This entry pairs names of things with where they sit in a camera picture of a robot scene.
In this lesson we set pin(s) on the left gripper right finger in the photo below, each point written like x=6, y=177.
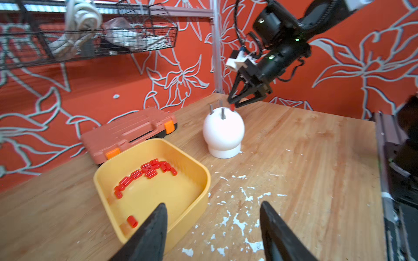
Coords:
x=279, y=241

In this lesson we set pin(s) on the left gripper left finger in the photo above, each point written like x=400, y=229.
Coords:
x=148, y=242

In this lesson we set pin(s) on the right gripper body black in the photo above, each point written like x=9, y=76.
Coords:
x=257, y=77

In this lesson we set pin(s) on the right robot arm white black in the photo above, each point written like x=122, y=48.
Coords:
x=281, y=39

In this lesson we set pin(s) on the metal screw front left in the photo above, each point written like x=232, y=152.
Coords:
x=223, y=116

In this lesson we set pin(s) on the white dome screw fixture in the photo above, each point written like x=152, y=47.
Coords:
x=223, y=137

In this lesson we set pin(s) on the red sleeves pile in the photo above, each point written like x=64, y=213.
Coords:
x=148, y=170

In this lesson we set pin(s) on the red sleeve lone in tray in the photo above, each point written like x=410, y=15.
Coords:
x=132, y=221

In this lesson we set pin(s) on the yellow plastic tray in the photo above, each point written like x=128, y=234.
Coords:
x=184, y=195

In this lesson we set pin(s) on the orange tool case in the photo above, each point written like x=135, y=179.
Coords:
x=117, y=136

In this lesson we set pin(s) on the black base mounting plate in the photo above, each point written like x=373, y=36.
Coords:
x=397, y=142

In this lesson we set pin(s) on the black wire wall basket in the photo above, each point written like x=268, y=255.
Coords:
x=35, y=33

